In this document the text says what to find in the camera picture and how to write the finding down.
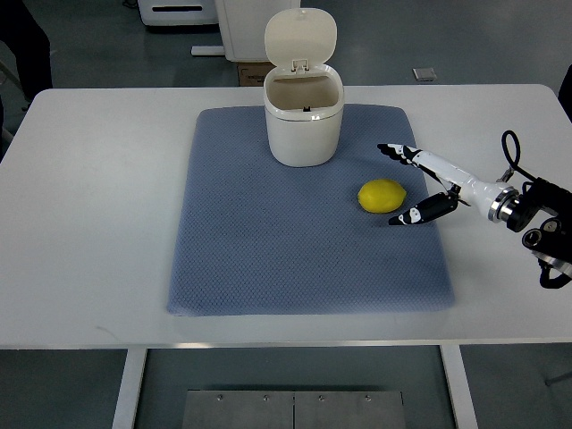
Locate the white table leg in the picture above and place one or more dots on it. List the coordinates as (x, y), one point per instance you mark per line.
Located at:
(128, 397)
(459, 391)

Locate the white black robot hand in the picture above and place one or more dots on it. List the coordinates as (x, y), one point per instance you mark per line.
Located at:
(461, 187)

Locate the person in dark clothes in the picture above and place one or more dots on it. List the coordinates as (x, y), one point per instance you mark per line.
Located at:
(30, 46)

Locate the cardboard box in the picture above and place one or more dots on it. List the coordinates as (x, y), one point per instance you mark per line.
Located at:
(253, 74)

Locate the yellow lemon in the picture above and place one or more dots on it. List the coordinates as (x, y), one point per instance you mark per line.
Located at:
(381, 196)

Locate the white trash bin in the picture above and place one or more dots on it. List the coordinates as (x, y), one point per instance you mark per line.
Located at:
(303, 95)

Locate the right white table leg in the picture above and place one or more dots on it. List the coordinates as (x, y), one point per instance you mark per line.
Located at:
(459, 391)

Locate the grey floor socket plate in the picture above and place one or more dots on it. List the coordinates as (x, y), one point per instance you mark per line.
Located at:
(424, 74)

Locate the left white table leg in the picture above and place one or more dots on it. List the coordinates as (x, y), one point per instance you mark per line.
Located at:
(128, 397)

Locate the white appliance with slot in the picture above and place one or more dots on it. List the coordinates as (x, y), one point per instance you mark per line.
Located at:
(173, 13)

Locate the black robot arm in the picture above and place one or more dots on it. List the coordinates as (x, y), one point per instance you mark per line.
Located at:
(542, 214)

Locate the blue textured mat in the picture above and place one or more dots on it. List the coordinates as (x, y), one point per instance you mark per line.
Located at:
(257, 237)

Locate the white cabinet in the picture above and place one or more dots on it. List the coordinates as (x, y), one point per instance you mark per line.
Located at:
(242, 27)

